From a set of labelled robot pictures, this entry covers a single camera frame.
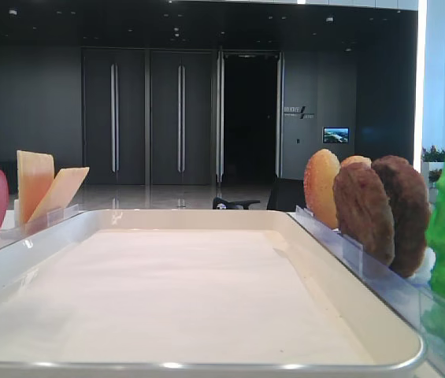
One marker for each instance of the brown meat patty, inner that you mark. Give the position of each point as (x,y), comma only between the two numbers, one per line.
(363,210)

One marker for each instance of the brown meat patty, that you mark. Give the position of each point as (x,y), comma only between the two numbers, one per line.
(363,210)
(408,197)

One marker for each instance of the orange cheese slice, inner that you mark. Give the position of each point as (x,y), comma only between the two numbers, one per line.
(61,192)

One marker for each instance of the orange cheese slice, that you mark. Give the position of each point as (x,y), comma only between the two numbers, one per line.
(61,192)
(35,174)

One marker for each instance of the brown meat patty, outer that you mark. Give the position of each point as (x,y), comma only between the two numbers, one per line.
(408,197)

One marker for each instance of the orange cheese slice, outer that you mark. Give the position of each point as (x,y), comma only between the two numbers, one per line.
(35,174)

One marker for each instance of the black office chair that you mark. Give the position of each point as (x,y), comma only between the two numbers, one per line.
(281,195)

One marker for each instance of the golden bun slice, inner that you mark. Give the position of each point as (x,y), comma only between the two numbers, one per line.
(321,170)

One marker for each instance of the golden bun slice, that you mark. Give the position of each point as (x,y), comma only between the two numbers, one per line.
(321,170)
(356,159)

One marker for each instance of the golden bun slice, outer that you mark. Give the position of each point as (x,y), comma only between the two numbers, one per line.
(356,159)

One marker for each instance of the white metal tray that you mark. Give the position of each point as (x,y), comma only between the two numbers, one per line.
(192,293)

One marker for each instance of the flower planter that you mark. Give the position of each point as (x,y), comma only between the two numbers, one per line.
(432,160)

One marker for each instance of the clear long strip, left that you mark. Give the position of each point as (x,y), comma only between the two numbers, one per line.
(12,235)

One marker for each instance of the clear long strip, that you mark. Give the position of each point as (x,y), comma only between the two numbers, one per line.
(12,235)
(412,299)

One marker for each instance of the clear long strip, right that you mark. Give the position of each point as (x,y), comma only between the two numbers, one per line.
(412,299)

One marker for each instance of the wall display screen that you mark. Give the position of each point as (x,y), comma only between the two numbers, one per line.
(336,135)

